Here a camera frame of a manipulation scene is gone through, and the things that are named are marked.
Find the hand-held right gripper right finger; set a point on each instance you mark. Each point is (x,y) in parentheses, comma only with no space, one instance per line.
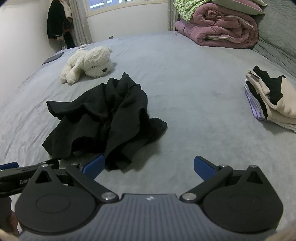
(203,168)

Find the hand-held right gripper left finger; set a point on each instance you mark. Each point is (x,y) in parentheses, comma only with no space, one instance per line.
(94,165)

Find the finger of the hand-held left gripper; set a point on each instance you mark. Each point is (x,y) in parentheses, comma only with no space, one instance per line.
(54,163)
(9,165)

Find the black t-shirt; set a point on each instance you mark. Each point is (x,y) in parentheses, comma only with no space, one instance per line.
(104,115)

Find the person's left hand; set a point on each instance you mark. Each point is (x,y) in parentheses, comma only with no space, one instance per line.
(12,222)

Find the grey bed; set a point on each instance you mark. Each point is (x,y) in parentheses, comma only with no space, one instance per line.
(196,92)

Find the white plush dog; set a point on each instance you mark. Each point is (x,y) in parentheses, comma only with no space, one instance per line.
(92,62)

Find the dark tablet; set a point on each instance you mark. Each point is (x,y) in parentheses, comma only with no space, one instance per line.
(52,58)

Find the black hanging coat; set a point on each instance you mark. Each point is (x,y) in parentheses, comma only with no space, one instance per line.
(55,23)

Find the grey patterned curtain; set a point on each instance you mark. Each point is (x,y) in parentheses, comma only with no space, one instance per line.
(79,23)
(171,16)

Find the pink rolled quilt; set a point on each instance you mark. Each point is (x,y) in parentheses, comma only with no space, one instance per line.
(219,25)

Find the grey quilted bedspread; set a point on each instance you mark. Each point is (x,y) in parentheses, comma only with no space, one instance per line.
(275,34)

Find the cream hanging garment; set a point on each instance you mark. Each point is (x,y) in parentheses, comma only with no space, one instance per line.
(67,9)

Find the green checkered garment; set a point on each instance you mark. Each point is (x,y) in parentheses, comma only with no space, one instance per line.
(185,9)

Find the window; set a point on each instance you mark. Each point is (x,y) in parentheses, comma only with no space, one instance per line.
(115,3)

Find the pink pillow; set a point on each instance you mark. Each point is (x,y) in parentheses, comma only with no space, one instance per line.
(238,7)

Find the cream pillow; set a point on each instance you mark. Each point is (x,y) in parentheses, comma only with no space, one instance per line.
(260,2)

